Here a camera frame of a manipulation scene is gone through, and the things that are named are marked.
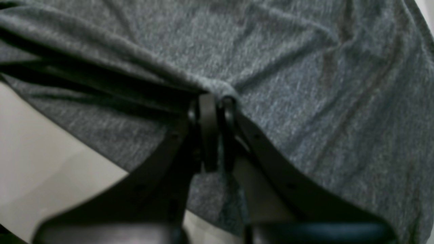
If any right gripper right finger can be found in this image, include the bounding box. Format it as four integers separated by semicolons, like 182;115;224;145
219;96;250;171

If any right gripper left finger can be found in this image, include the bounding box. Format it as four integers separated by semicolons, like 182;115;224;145
189;93;218;172

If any grey t-shirt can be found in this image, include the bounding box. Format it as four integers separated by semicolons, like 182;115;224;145
1;0;433;244

